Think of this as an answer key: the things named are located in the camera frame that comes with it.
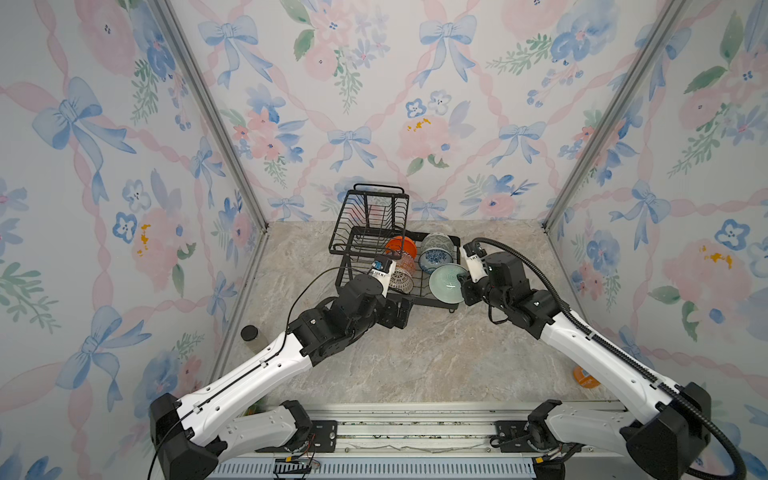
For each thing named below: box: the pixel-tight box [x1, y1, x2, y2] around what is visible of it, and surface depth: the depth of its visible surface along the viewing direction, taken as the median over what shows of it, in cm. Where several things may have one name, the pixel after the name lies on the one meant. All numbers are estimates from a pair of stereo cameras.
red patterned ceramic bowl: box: [396, 253, 416, 274], surface depth 105 cm
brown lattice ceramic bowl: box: [389, 268, 414, 294], surface depth 102 cm
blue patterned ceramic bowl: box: [418, 232, 455, 274], surface depth 106 cm
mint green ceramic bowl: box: [429, 263, 468, 304], surface depth 79 cm
